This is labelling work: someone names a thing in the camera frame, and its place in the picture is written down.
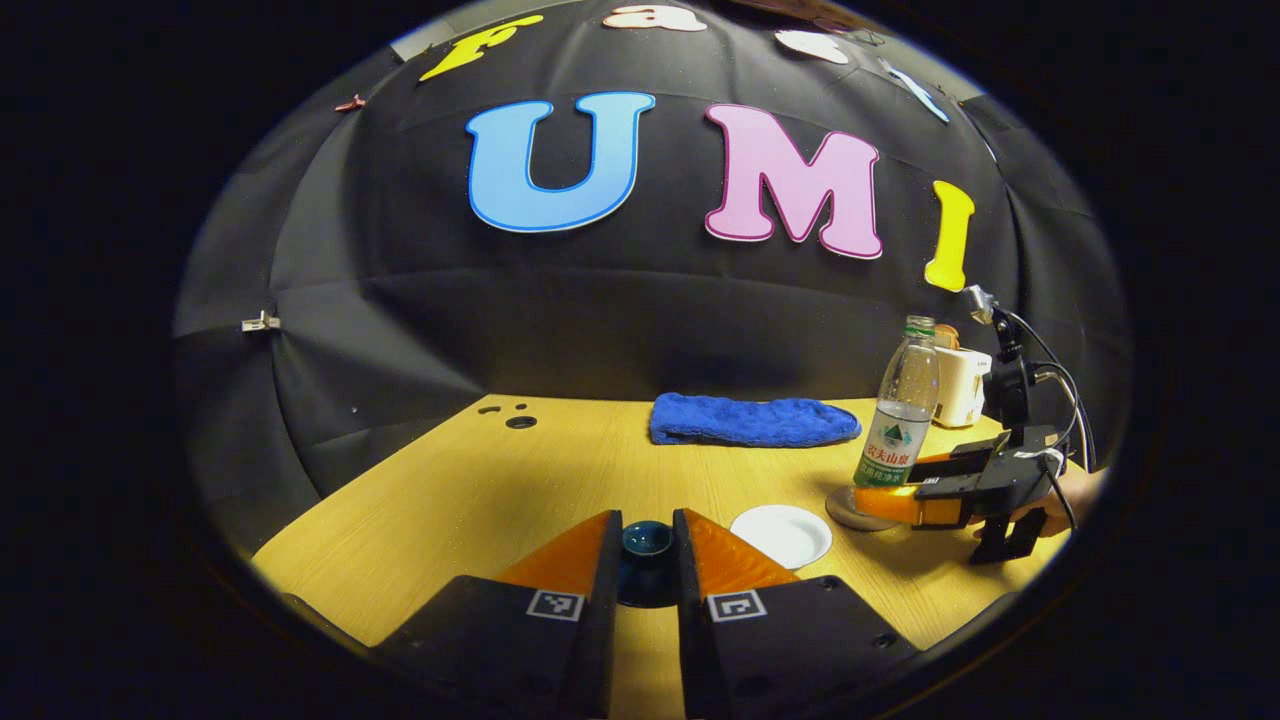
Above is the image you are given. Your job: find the black backdrop cloth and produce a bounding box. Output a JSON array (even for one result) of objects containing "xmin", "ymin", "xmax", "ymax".
[{"xmin": 172, "ymin": 0, "xmax": 1131, "ymax": 561}]

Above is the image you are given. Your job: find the clear plastic water bottle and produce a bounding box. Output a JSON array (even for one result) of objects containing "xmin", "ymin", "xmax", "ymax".
[{"xmin": 852, "ymin": 314, "xmax": 942, "ymax": 492}]

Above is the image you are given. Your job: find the dark teal teacup lid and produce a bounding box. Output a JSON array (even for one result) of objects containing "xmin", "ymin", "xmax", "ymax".
[{"xmin": 618, "ymin": 519, "xmax": 679, "ymax": 609}]

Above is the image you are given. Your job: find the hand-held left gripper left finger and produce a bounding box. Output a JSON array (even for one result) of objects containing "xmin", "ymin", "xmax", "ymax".
[{"xmin": 372, "ymin": 509, "xmax": 624, "ymax": 720}]

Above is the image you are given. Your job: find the round brown coaster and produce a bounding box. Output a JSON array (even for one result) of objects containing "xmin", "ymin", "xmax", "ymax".
[{"xmin": 824, "ymin": 484, "xmax": 901, "ymax": 534}]

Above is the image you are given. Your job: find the blue towel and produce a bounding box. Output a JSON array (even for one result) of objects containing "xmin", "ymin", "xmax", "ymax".
[{"xmin": 648, "ymin": 391, "xmax": 863, "ymax": 449}]

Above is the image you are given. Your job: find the white teacup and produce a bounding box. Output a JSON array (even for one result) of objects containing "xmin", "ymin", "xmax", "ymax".
[{"xmin": 729, "ymin": 503, "xmax": 835, "ymax": 572}]

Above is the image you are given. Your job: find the black cable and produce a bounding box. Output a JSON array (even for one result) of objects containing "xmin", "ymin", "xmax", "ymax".
[{"xmin": 995, "ymin": 308, "xmax": 1098, "ymax": 531}]

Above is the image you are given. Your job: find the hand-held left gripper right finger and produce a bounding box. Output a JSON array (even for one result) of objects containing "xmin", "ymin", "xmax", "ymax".
[{"xmin": 672, "ymin": 507, "xmax": 922, "ymax": 720}]

